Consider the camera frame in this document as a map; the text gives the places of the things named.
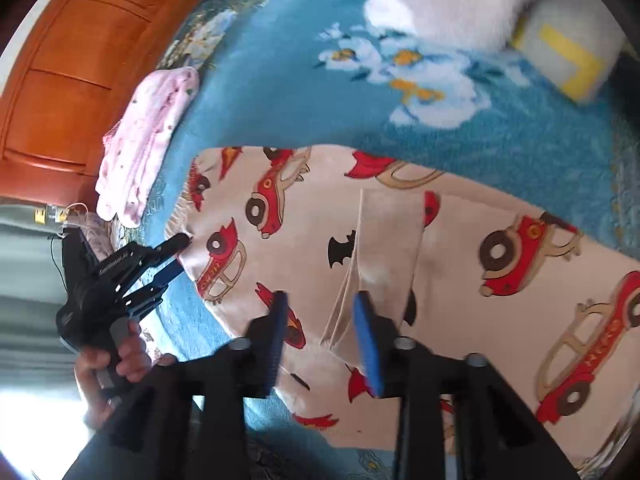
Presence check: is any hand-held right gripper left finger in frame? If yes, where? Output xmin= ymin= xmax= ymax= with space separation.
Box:
xmin=64 ymin=290 xmax=289 ymax=480

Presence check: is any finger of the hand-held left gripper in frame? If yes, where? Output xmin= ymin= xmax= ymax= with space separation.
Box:
xmin=120 ymin=232 xmax=194 ymax=286
xmin=119 ymin=259 xmax=187 ymax=319

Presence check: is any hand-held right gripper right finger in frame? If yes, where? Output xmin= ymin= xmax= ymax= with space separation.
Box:
xmin=352 ymin=291 xmax=586 ymax=480

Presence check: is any cream car-print garment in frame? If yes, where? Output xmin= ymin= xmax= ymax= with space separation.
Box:
xmin=177 ymin=145 xmax=640 ymax=467

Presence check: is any person's left hand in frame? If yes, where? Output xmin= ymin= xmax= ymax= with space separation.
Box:
xmin=74 ymin=321 xmax=178 ymax=430

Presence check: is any pink folded garment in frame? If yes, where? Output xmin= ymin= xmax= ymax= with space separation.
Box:
xmin=95 ymin=66 xmax=201 ymax=228

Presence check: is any blue floral blanket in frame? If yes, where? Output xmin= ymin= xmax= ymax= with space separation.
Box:
xmin=107 ymin=0 xmax=640 ymax=480

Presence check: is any wooden headboard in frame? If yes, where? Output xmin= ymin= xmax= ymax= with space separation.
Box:
xmin=0 ymin=0 xmax=213 ymax=202

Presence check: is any white fluffy cloth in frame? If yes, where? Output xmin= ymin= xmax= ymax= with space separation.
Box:
xmin=364 ymin=0 xmax=571 ymax=54

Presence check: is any grey and yellow pillow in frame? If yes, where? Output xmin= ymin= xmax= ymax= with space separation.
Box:
xmin=509 ymin=0 xmax=629 ymax=106

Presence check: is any white cable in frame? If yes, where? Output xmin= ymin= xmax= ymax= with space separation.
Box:
xmin=47 ymin=202 xmax=103 ymax=241

